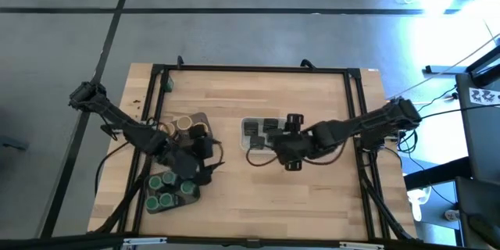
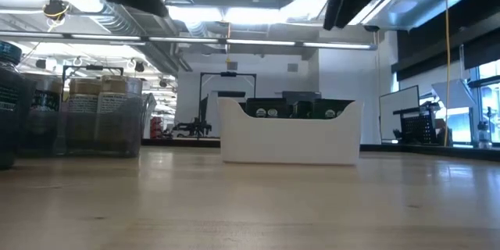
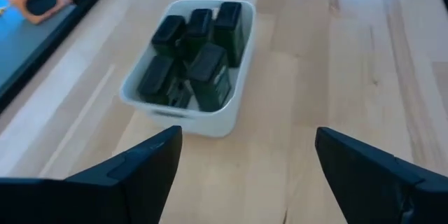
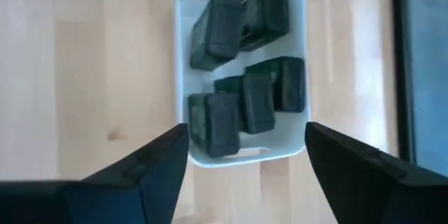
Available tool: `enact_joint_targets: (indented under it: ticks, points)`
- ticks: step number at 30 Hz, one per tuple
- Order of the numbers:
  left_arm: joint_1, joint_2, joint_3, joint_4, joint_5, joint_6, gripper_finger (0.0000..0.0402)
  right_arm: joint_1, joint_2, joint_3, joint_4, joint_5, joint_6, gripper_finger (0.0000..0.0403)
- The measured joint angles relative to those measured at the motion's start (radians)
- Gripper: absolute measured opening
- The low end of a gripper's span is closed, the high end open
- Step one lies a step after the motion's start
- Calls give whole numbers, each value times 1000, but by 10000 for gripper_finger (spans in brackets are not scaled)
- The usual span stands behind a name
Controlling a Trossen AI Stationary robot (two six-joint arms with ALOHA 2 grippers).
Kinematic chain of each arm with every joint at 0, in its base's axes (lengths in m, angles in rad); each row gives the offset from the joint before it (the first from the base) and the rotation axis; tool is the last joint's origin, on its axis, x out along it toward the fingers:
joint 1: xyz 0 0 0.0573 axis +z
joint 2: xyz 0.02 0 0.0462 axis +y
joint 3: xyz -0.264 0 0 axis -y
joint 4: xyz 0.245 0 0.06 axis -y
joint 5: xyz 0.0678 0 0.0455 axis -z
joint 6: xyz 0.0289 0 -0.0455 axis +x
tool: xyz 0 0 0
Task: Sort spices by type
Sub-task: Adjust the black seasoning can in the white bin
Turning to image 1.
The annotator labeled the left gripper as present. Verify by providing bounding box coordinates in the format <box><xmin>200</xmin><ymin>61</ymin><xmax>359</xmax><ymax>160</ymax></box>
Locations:
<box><xmin>167</xmin><ymin>124</ymin><xmax>227</xmax><ymax>187</ymax></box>

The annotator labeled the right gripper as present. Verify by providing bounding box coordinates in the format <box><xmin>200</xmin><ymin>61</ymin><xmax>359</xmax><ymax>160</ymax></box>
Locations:
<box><xmin>271</xmin><ymin>113</ymin><xmax>327</xmax><ymax>172</ymax></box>

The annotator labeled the white plastic bin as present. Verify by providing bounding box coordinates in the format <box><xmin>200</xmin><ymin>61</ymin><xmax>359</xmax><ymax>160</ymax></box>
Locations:
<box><xmin>239</xmin><ymin>116</ymin><xmax>292</xmax><ymax>153</ymax></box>

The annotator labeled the grey translucent bin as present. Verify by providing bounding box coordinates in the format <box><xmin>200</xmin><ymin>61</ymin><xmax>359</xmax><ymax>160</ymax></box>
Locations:
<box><xmin>143</xmin><ymin>170</ymin><xmax>201</xmax><ymax>215</ymax></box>
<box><xmin>158</xmin><ymin>112</ymin><xmax>214</xmax><ymax>153</ymax></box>

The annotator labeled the white plastic object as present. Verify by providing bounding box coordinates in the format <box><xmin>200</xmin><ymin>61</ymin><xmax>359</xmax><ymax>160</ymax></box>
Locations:
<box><xmin>405</xmin><ymin>185</ymin><xmax>433</xmax><ymax>222</ymax></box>

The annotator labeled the black desk beam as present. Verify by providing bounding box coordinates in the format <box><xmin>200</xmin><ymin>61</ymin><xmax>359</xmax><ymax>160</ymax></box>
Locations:
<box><xmin>404</xmin><ymin>155</ymin><xmax>472</xmax><ymax>191</ymax></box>

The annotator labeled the black metal stand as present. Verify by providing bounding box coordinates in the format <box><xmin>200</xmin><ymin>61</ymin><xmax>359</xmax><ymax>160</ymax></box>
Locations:
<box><xmin>424</xmin><ymin>45</ymin><xmax>500</xmax><ymax>87</ymax></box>

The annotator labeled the black crossbar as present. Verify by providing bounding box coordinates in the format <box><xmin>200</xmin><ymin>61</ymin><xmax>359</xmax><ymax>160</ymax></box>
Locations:
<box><xmin>0</xmin><ymin>232</ymin><xmax>500</xmax><ymax>250</ymax></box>

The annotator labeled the dark grey desk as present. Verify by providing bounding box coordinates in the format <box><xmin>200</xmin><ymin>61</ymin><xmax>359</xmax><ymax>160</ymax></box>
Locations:
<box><xmin>455</xmin><ymin>72</ymin><xmax>500</xmax><ymax>187</ymax></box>
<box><xmin>455</xmin><ymin>175</ymin><xmax>500</xmax><ymax>250</ymax></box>

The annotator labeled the white marker sheet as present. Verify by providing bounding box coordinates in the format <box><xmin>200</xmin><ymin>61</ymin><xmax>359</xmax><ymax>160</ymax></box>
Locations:
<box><xmin>468</xmin><ymin>87</ymin><xmax>500</xmax><ymax>106</ymax></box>

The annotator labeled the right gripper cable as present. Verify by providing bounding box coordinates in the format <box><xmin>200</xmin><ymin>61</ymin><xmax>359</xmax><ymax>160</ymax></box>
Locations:
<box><xmin>245</xmin><ymin>146</ymin><xmax>280</xmax><ymax>168</ymax></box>

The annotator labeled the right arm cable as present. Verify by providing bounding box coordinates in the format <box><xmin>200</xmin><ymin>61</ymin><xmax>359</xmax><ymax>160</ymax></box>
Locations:
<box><xmin>304</xmin><ymin>140</ymin><xmax>348</xmax><ymax>165</ymax></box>

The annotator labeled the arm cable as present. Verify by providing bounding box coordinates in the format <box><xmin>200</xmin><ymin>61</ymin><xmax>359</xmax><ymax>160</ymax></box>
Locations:
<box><xmin>304</xmin><ymin>140</ymin><xmax>348</xmax><ymax>165</ymax></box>
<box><xmin>93</xmin><ymin>140</ymin><xmax>132</xmax><ymax>197</ymax></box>

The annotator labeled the black table frame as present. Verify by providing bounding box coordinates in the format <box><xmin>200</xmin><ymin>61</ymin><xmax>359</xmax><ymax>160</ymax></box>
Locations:
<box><xmin>88</xmin><ymin>55</ymin><xmax>425</xmax><ymax>250</ymax></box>

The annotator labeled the black cable bundle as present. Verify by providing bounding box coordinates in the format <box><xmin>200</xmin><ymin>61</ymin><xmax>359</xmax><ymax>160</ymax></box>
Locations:
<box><xmin>394</xmin><ymin>128</ymin><xmax>419</xmax><ymax>155</ymax></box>

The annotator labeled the silver bracket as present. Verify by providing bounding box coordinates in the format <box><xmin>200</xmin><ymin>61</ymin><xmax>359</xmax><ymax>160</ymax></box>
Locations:
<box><xmin>338</xmin><ymin>241</ymin><xmax>386</xmax><ymax>250</ymax></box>
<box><xmin>121</xmin><ymin>236</ymin><xmax>168</xmax><ymax>248</ymax></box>

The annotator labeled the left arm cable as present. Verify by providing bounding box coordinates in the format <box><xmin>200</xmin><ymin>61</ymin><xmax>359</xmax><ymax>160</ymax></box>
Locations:
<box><xmin>93</xmin><ymin>140</ymin><xmax>132</xmax><ymax>197</ymax></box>

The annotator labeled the white cable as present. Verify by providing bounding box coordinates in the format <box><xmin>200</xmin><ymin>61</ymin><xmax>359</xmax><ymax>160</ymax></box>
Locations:
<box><xmin>386</xmin><ymin>33</ymin><xmax>500</xmax><ymax>99</ymax></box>

